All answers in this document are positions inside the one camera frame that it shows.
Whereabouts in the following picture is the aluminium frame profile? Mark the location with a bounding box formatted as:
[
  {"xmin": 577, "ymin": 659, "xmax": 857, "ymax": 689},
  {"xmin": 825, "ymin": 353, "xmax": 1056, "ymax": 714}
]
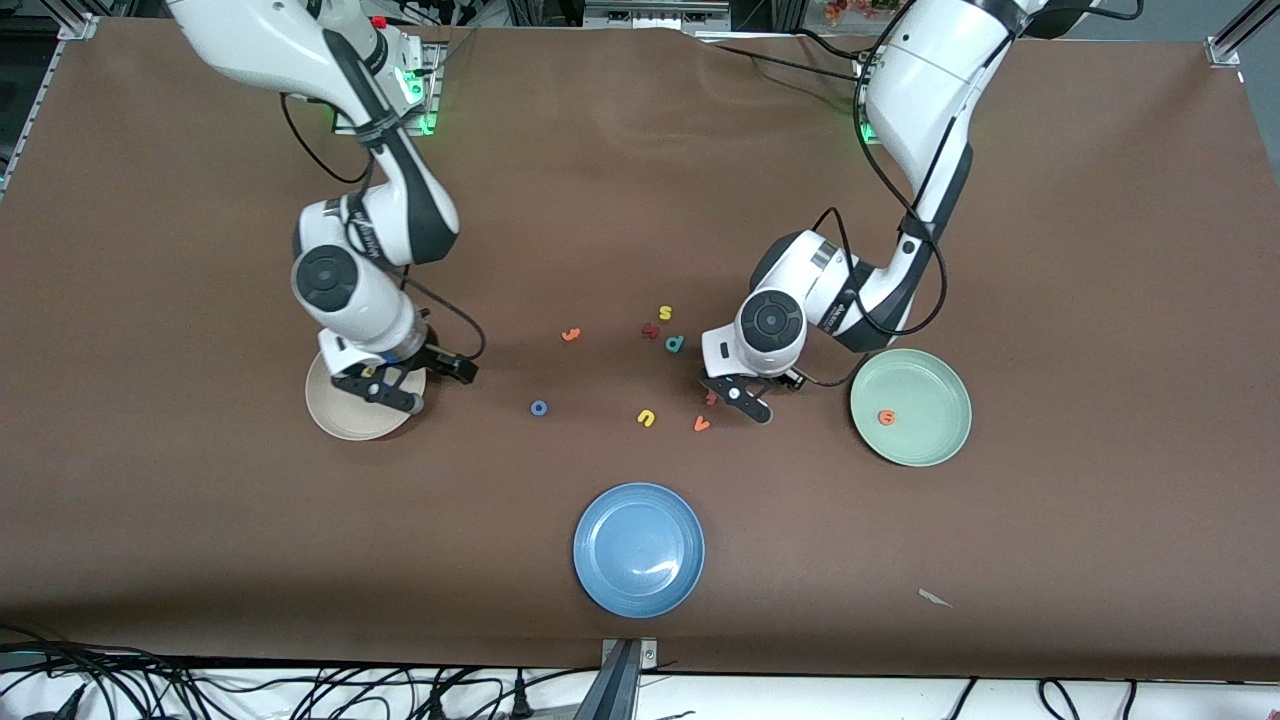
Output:
[
  {"xmin": 0, "ymin": 10, "xmax": 101, "ymax": 196},
  {"xmin": 1205, "ymin": 0, "xmax": 1280, "ymax": 69}
]

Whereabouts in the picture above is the brown table cover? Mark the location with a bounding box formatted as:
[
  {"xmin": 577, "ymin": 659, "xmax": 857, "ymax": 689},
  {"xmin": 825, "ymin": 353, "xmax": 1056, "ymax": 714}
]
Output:
[{"xmin": 0, "ymin": 18, "xmax": 1280, "ymax": 683}]

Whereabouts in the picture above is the black base cable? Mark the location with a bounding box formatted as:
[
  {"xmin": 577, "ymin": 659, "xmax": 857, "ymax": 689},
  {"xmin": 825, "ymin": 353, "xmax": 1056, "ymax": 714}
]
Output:
[
  {"xmin": 712, "ymin": 42, "xmax": 876, "ymax": 86},
  {"xmin": 795, "ymin": 28, "xmax": 881, "ymax": 63}
]

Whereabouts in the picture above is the beige round plate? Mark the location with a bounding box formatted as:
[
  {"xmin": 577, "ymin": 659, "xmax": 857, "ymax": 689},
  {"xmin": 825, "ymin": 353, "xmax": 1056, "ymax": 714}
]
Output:
[{"xmin": 305, "ymin": 350, "xmax": 428, "ymax": 442}]

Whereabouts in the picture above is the green round plate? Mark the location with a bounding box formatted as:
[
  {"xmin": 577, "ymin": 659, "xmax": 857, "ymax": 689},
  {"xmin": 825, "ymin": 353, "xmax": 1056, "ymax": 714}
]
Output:
[{"xmin": 850, "ymin": 348, "xmax": 973, "ymax": 468}]

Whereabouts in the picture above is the orange flower decoration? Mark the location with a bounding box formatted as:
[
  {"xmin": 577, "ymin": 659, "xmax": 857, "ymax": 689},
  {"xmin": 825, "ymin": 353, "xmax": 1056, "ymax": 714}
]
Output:
[{"xmin": 825, "ymin": 0, "xmax": 901, "ymax": 26}]

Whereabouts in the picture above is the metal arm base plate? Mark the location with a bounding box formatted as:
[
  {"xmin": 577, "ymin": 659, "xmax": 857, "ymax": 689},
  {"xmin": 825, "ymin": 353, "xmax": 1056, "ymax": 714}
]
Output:
[
  {"xmin": 332, "ymin": 40, "xmax": 443, "ymax": 137},
  {"xmin": 853, "ymin": 55, "xmax": 881, "ymax": 149}
]

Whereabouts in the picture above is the blue round plate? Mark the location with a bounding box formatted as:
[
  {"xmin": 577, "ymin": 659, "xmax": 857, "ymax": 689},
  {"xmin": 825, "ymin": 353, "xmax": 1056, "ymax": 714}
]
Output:
[{"xmin": 573, "ymin": 483, "xmax": 706, "ymax": 619}]

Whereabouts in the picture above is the grey metal strip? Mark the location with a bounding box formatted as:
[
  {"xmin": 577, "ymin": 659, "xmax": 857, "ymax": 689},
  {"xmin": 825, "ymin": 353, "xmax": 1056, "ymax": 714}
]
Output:
[{"xmin": 585, "ymin": 0, "xmax": 731, "ymax": 31}]

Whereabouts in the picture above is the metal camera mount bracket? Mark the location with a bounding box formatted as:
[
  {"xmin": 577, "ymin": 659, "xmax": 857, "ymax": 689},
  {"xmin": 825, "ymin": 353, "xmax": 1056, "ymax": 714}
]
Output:
[{"xmin": 575, "ymin": 637, "xmax": 659, "ymax": 720}]

